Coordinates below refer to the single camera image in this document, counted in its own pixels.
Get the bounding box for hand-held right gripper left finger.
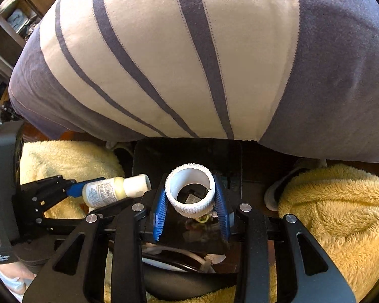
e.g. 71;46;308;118
22;175;170;303

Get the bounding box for black trash bin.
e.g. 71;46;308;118
131;137;245;295

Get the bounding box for person's left forearm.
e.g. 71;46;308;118
0;256;37;295

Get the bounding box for white tape roll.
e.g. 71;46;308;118
164;162;216;219

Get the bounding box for blue white striped blanket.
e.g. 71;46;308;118
8;0;379;165

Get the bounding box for blue folded clothes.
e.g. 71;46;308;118
7;8;30;32

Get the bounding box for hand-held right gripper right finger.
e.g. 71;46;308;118
212;174;357;303

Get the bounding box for white slipper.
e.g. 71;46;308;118
264;158;327;211
106;141;136;165

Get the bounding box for white bottle with label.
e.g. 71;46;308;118
82;174;152;209

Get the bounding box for dark wooden wardrobe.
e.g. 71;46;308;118
0;0;83;123

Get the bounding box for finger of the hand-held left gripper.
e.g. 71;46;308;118
19;175;106;198
13;192;89;228

